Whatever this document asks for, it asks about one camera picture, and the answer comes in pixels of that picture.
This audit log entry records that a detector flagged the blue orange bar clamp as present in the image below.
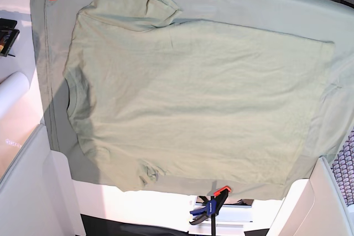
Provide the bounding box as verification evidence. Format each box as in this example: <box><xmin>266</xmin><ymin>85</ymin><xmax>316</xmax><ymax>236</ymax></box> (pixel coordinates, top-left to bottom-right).
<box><xmin>189</xmin><ymin>186</ymin><xmax>232</xmax><ymax>236</ymax></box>

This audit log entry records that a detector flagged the light green T-shirt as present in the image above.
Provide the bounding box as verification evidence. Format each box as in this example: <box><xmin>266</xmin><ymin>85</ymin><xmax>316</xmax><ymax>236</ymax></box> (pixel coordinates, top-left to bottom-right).
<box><xmin>63</xmin><ymin>0</ymin><xmax>335</xmax><ymax>199</ymax></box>

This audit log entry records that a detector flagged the green table cover cloth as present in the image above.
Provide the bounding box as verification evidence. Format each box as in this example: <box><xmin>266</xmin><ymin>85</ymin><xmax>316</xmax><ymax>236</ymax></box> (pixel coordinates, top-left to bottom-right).
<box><xmin>30</xmin><ymin>0</ymin><xmax>353</xmax><ymax>200</ymax></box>

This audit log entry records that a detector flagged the white paper roll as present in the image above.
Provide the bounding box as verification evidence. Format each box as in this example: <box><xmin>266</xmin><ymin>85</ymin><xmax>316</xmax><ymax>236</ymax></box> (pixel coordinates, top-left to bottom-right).
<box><xmin>1</xmin><ymin>72</ymin><xmax>30</xmax><ymax>118</ymax></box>

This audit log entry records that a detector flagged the black tablet device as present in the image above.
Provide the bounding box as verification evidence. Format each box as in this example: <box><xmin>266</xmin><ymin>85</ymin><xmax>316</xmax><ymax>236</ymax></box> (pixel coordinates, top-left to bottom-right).
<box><xmin>0</xmin><ymin>18</ymin><xmax>20</xmax><ymax>57</ymax></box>

